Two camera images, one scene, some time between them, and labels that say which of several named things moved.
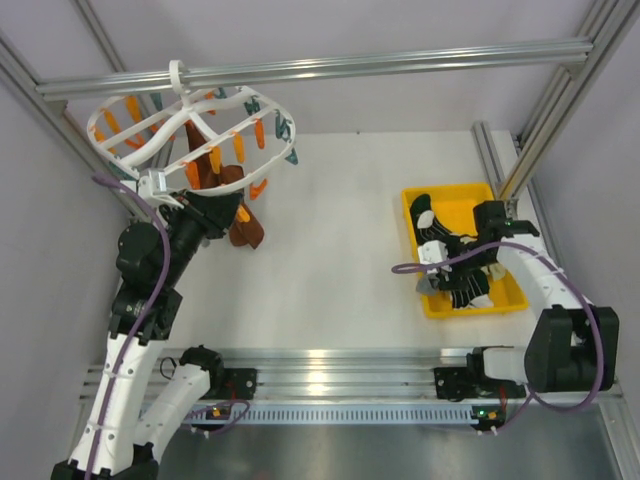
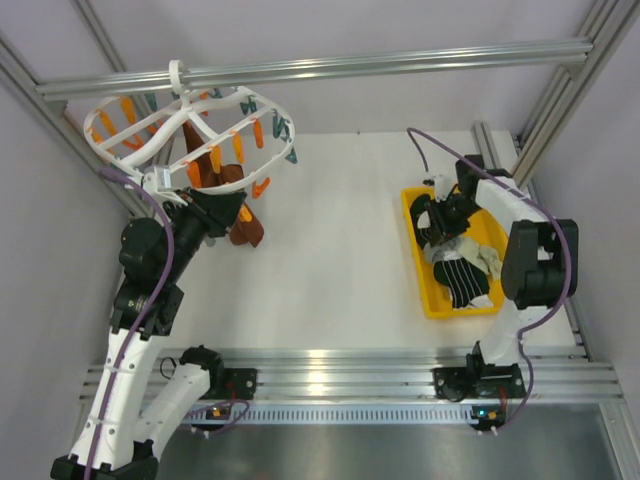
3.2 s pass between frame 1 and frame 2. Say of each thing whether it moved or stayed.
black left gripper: stayed
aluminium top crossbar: stayed
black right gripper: moved
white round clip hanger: stayed
